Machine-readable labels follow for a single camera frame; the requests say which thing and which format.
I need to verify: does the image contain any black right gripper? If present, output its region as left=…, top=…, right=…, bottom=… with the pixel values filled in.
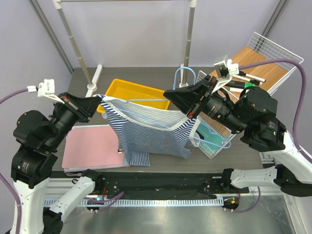
left=164, top=75, right=248, bottom=134

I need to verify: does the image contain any teal box with handle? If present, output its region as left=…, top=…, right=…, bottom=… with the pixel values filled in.
left=196, top=121, right=232, bottom=159

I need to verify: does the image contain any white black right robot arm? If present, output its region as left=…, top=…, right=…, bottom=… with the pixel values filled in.
left=164, top=76, right=312, bottom=197

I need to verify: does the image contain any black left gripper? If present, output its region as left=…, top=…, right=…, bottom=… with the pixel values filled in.
left=46, top=90, right=103, bottom=149

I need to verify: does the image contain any metal clothes rack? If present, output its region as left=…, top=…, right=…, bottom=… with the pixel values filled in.
left=51, top=0, right=197, bottom=97

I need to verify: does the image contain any light blue wire hanger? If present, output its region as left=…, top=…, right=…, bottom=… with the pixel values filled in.
left=120, top=67, right=232, bottom=150

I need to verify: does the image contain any white marker black cap upper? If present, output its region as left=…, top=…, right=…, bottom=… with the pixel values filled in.
left=239, top=71, right=266, bottom=82

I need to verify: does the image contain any white wire shelf rack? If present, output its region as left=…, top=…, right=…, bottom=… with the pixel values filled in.
left=195, top=31, right=304, bottom=159

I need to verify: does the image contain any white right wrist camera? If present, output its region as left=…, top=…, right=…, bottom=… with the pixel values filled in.
left=213, top=55, right=239, bottom=93

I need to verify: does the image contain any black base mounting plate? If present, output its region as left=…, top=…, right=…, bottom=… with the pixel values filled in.
left=52, top=170, right=249, bottom=197

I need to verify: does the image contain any white slotted cable duct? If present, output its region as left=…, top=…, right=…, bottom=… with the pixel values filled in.
left=44, top=197, right=224, bottom=208

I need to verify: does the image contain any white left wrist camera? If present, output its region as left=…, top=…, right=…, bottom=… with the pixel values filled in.
left=27, top=79, right=65, bottom=104

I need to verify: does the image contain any yellow plastic tray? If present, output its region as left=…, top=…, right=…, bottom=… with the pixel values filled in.
left=105, top=78, right=170, bottom=110

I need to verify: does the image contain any pink clipboard with papers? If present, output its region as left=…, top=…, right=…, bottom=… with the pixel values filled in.
left=62, top=125, right=129, bottom=173

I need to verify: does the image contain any white marker green cap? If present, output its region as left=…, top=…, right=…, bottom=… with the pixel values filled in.
left=229, top=88, right=243, bottom=93

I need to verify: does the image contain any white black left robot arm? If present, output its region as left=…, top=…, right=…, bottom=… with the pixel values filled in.
left=9, top=92, right=104, bottom=234

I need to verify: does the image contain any green black highlighter marker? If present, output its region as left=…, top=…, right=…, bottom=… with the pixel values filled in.
left=226, top=81, right=255, bottom=89

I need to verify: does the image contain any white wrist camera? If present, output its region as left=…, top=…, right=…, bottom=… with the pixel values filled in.
left=27, top=79, right=65, bottom=104
left=213, top=55, right=239, bottom=93

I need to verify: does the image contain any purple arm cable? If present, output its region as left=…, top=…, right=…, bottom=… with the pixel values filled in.
left=0, top=88, right=125, bottom=234
left=224, top=59, right=312, bottom=213

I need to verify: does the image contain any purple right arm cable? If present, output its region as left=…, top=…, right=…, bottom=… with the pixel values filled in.
left=224, top=59, right=312, bottom=213

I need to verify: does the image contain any white marker black cap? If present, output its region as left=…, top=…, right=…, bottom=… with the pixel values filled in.
left=233, top=75, right=263, bottom=86
left=239, top=71, right=266, bottom=82

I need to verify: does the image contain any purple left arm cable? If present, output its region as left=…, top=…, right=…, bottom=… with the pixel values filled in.
left=0, top=88, right=125, bottom=234

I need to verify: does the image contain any white marker black cap lower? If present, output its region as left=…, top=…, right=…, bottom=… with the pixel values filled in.
left=233, top=75, right=263, bottom=86

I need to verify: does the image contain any blue white striped tank top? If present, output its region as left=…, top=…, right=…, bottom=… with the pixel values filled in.
left=98, top=95, right=200, bottom=167

